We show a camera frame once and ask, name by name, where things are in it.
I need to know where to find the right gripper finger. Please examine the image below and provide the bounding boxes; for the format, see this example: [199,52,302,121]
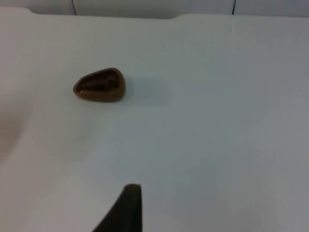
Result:
[91,184,143,232]

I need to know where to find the coffee beans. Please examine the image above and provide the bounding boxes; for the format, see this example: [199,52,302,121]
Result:
[89,76,120,91]

